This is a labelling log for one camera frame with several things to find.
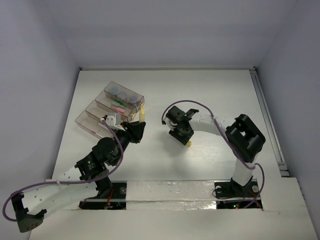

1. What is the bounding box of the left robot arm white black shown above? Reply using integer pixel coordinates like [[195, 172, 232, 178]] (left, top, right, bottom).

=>
[[9, 120, 146, 233]]

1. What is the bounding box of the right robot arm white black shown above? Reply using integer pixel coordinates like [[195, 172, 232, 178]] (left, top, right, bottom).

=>
[[161, 105, 266, 196]]

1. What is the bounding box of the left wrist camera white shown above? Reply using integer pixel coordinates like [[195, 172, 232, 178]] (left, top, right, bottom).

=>
[[98, 112, 125, 131]]

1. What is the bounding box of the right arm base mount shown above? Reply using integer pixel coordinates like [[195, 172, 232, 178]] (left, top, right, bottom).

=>
[[212, 179, 263, 210]]

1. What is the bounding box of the blue glitter jar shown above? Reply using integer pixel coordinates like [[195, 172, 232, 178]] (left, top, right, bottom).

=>
[[108, 86, 120, 96]]

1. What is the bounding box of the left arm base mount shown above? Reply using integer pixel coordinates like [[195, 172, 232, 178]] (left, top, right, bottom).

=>
[[78, 181, 128, 210]]

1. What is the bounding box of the green highlighter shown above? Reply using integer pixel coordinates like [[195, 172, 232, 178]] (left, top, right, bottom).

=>
[[111, 101, 125, 108]]

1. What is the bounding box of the clear drawer organizer top compartment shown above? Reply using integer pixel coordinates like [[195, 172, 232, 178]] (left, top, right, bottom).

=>
[[104, 81, 145, 107]]

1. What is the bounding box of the pink highlighter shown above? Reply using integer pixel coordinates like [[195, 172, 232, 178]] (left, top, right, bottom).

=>
[[111, 105, 120, 110]]

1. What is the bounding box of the aluminium rail right edge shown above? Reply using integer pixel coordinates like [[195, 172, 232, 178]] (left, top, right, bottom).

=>
[[249, 67, 291, 178]]

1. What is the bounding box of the yellow highlighter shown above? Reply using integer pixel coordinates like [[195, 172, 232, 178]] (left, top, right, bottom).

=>
[[139, 107, 145, 123]]

